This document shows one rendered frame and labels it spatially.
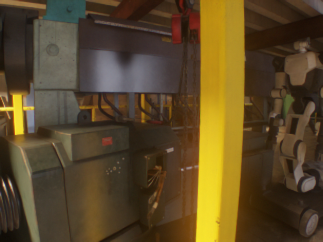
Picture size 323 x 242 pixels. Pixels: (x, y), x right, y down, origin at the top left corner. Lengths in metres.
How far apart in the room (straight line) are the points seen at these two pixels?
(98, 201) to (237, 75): 0.63
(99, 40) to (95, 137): 0.85
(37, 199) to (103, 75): 0.93
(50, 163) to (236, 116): 0.57
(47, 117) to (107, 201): 0.75
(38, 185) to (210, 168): 0.50
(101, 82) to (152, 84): 0.37
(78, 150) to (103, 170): 0.13
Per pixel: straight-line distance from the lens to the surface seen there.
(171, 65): 1.64
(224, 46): 0.62
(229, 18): 0.66
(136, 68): 1.50
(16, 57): 1.31
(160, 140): 1.00
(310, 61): 1.89
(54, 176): 0.70
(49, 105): 1.40
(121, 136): 0.81
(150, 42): 1.61
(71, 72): 1.42
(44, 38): 1.44
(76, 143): 0.71
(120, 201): 0.88
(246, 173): 2.33
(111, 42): 1.48
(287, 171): 2.04
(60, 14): 1.51
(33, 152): 0.71
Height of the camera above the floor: 0.98
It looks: 6 degrees down
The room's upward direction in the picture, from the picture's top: straight up
